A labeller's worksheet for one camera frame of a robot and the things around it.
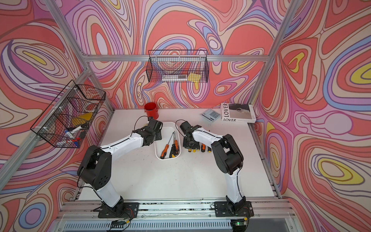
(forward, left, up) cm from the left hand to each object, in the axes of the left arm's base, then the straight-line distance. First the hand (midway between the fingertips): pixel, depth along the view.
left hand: (158, 133), depth 94 cm
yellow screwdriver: (-8, -24, -9) cm, 27 cm away
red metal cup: (+22, +8, 0) cm, 23 cm away
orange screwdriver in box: (-11, -4, -6) cm, 13 cm away
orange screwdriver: (-6, -12, -4) cm, 14 cm away
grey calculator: (+23, -38, -7) cm, 45 cm away
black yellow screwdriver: (-8, -34, -7) cm, 36 cm away
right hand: (-7, -21, -9) cm, 24 cm away
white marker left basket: (-13, +41, +18) cm, 46 cm away
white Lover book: (+23, -61, -4) cm, 66 cm away
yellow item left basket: (-8, +33, +24) cm, 42 cm away
